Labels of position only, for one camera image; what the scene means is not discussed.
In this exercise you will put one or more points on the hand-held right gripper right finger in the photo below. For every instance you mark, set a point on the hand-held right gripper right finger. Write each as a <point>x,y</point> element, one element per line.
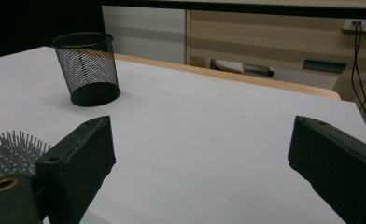
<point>336,161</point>

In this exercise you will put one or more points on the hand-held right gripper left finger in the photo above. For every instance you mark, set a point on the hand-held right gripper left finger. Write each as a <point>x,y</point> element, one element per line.
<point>75,161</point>

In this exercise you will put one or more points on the grey hairbrush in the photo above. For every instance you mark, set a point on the grey hairbrush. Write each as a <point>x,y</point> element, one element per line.
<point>10,152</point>

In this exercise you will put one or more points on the black mesh pen holder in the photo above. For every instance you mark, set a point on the black mesh pen holder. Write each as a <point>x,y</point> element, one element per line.
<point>87,71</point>

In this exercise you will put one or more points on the white table board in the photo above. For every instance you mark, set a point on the white table board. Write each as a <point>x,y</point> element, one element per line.
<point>187,140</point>

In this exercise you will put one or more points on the wooden table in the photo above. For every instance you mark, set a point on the wooden table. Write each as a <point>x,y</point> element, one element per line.
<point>234,77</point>

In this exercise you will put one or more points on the grey office chair base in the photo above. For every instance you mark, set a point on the grey office chair base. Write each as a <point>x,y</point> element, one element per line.
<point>231,66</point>

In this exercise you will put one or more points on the wooden desk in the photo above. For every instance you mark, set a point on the wooden desk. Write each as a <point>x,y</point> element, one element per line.
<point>265,37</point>

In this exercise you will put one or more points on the black curtain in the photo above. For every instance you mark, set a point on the black curtain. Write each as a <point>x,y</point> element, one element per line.
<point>31,21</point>

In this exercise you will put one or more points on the white cabinet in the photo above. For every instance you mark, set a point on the white cabinet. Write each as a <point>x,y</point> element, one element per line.
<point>147,31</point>

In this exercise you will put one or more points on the black metal frame bar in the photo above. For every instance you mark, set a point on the black metal frame bar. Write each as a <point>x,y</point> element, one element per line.
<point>234,7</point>

